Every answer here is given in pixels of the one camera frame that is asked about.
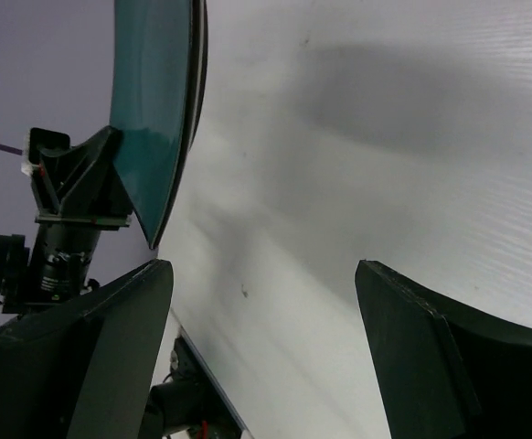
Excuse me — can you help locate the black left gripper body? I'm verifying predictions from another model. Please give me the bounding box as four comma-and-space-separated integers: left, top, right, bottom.
22, 126, 133, 229

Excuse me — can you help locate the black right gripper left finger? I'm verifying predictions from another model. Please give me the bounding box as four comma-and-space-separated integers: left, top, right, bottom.
0, 260, 174, 438

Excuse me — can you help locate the dark teal square plate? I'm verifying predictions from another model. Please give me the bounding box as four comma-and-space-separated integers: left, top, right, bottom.
110, 1, 208, 249

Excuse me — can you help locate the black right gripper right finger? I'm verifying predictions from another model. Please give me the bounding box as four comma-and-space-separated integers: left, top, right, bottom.
355, 260, 532, 438

